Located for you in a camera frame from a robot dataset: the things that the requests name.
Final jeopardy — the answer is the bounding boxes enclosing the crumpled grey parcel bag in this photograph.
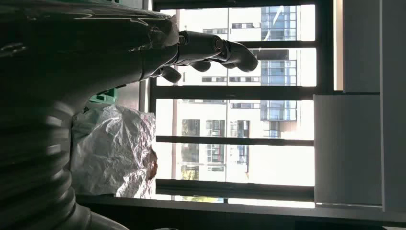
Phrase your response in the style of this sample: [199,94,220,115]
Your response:
[70,105,158,200]

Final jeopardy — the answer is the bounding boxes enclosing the green plastic crate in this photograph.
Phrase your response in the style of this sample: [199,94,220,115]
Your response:
[88,88,119,106]

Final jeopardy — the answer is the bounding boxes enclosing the building outside window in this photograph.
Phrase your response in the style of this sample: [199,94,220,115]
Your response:
[157,4,317,204]

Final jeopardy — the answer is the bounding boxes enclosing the black window frame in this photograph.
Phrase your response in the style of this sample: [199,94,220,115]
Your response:
[148,0,334,204]

